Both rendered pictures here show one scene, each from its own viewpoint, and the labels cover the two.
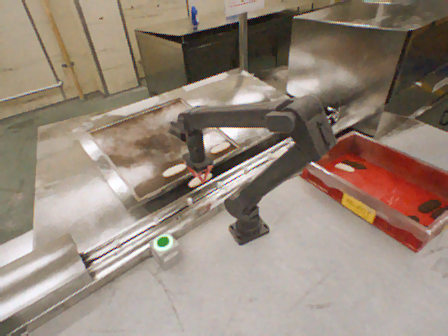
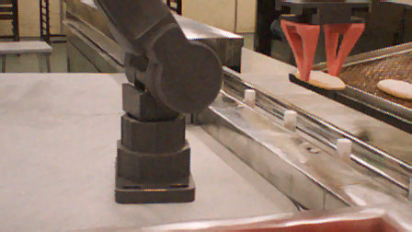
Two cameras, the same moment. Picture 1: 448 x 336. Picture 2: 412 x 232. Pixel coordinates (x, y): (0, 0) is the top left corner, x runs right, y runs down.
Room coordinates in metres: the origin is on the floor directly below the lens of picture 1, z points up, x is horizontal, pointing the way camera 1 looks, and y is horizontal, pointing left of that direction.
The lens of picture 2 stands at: (0.88, -0.73, 1.08)
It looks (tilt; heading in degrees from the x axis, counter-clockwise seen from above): 14 degrees down; 105
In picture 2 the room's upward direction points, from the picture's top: 2 degrees clockwise
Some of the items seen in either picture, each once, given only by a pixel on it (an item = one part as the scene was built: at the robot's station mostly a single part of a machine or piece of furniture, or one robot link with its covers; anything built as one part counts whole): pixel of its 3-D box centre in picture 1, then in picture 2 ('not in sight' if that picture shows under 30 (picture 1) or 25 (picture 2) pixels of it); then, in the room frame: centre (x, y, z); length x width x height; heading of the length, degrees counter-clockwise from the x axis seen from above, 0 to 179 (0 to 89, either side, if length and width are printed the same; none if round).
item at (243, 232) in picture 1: (248, 222); (153, 150); (0.63, -0.08, 0.86); 0.12 x 0.09 x 0.08; 113
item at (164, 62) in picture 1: (229, 58); not in sight; (3.65, -0.24, 0.51); 1.93 x 1.05 x 1.02; 125
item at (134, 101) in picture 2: (242, 203); (168, 81); (0.65, -0.06, 0.94); 0.09 x 0.05 x 0.10; 43
